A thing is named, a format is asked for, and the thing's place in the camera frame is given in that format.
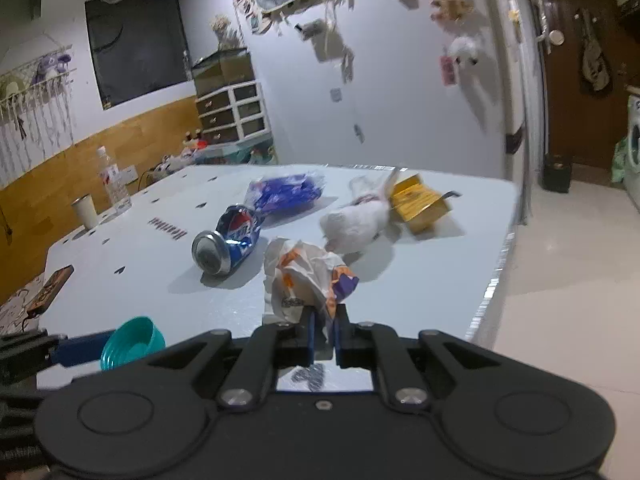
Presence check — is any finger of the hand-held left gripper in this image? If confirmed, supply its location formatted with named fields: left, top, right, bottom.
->
left=47, top=329, right=118, bottom=367

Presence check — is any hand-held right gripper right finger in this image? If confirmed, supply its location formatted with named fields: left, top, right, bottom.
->
left=334, top=305, right=507, bottom=410

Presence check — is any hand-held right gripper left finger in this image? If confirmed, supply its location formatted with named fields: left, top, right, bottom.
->
left=145, top=308, right=317, bottom=409

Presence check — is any teal plastic lid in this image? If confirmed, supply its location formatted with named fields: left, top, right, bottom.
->
left=100, top=316, right=166, bottom=372

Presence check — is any orange and white paper wrapper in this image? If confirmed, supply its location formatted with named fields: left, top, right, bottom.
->
left=262, top=237, right=360, bottom=326

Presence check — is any blue soda can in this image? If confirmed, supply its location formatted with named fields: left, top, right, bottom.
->
left=192, top=204, right=263, bottom=276

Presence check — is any blue plastic bag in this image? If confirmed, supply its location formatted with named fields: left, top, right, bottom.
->
left=247, top=172, right=326, bottom=218

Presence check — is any brown phone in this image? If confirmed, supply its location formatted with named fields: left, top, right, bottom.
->
left=27, top=265, right=75, bottom=318

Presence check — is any white plastic bag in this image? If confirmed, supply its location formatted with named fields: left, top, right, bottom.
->
left=320, top=167, right=401, bottom=253

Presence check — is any white cup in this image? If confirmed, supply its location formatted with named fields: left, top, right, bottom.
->
left=71, top=196, right=98, bottom=231

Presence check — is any yellow cardboard box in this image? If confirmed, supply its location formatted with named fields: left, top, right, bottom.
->
left=390, top=174, right=458, bottom=233

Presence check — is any clear water bottle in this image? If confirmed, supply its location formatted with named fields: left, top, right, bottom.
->
left=96, top=146, right=133, bottom=216

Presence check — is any teal storage bench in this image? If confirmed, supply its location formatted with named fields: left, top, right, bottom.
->
left=195, top=140, right=278, bottom=166

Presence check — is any white chest of drawers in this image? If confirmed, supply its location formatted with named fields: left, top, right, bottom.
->
left=192, top=82, right=271, bottom=143

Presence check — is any small black bin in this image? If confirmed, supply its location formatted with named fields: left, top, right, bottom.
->
left=542, top=152, right=573, bottom=193

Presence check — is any glass tank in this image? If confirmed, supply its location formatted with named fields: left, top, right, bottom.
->
left=192, top=49, right=256, bottom=96

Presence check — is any white refrigerator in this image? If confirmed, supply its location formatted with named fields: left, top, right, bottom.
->
left=490, top=0, right=546, bottom=226

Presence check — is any white plush sheep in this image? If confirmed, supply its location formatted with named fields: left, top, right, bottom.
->
left=447, top=34, right=483, bottom=68

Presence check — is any dried flower bunch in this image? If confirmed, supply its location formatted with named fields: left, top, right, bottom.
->
left=209, top=14, right=243, bottom=51

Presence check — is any dark wooden door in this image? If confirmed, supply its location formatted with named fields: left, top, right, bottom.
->
left=520, top=0, right=640, bottom=166

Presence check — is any green plastic bag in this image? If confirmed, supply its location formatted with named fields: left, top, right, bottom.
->
left=611, top=137, right=632, bottom=184

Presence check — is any brown plush toy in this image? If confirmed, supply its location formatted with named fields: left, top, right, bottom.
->
left=432, top=0, right=473, bottom=21

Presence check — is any white washing machine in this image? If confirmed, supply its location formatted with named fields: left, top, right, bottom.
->
left=625, top=95, right=640, bottom=191

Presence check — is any hanging cloth bag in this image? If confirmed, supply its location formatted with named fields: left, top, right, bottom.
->
left=580, top=10, right=613, bottom=93

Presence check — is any white macrame wall rack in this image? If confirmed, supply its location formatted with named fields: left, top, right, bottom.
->
left=0, top=55, right=78, bottom=161

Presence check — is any black wall board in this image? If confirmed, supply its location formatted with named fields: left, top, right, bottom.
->
left=85, top=0, right=193, bottom=108

